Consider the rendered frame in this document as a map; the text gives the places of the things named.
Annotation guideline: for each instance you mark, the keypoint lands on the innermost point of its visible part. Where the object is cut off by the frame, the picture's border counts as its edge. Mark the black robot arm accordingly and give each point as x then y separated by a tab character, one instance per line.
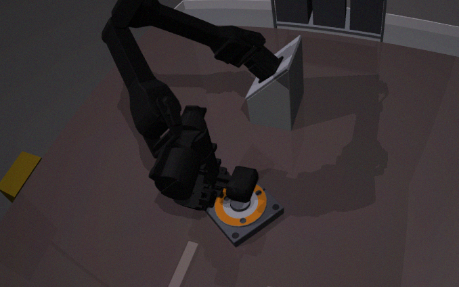
155	108

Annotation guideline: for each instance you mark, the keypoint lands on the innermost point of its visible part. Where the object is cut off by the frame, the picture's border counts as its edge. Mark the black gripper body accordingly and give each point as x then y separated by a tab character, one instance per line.
239	186

